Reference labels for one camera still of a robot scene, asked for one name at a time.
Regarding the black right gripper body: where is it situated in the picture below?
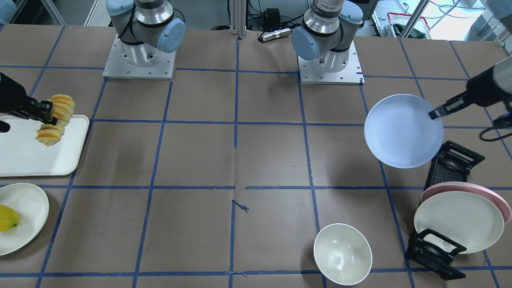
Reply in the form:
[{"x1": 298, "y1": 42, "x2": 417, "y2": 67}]
[{"x1": 0, "y1": 73, "x2": 30, "y2": 116}]

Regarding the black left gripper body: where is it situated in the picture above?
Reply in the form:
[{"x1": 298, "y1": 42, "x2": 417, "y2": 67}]
[{"x1": 466, "y1": 66, "x2": 511, "y2": 107}]

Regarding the yellow ridged bread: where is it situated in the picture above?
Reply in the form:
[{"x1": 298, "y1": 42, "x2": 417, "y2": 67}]
[{"x1": 35, "y1": 94, "x2": 76, "y2": 147}]

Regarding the blue plate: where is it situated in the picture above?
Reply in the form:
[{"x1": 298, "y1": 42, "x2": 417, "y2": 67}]
[{"x1": 364, "y1": 94, "x2": 444, "y2": 168}]

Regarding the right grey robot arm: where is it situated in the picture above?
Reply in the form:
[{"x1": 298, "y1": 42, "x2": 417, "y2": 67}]
[{"x1": 1, "y1": 0, "x2": 186, "y2": 125}]

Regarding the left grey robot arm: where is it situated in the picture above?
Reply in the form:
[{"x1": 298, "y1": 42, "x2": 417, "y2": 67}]
[{"x1": 291, "y1": 0, "x2": 511, "y2": 126}]

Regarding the pink plate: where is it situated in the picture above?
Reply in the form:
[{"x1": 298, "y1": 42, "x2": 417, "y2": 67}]
[{"x1": 420, "y1": 182, "x2": 512, "y2": 224}]

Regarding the cream plate with lemon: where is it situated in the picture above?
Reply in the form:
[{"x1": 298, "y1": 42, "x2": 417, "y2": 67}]
[{"x1": 0, "y1": 183, "x2": 49, "y2": 256}]

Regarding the cream plate in rack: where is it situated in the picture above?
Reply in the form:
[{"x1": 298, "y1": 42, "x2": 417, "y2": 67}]
[{"x1": 414, "y1": 191, "x2": 504, "y2": 254}]

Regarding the white serving tray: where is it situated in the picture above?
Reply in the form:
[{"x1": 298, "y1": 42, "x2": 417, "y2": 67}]
[{"x1": 0, "y1": 115, "x2": 90, "y2": 177}]

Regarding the yellow lemon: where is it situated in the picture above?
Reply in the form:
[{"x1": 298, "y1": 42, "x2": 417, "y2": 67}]
[{"x1": 0, "y1": 204, "x2": 20, "y2": 232}]

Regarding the cream ceramic bowl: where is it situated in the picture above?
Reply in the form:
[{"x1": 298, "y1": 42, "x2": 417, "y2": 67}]
[{"x1": 313, "y1": 224, "x2": 373, "y2": 286}]

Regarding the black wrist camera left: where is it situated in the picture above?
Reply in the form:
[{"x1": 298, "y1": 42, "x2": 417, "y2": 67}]
[{"x1": 492, "y1": 111, "x2": 512, "y2": 129}]

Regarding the aluminium frame post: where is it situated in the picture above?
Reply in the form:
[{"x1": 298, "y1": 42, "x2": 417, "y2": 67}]
[{"x1": 227, "y1": 0, "x2": 248, "y2": 38}]

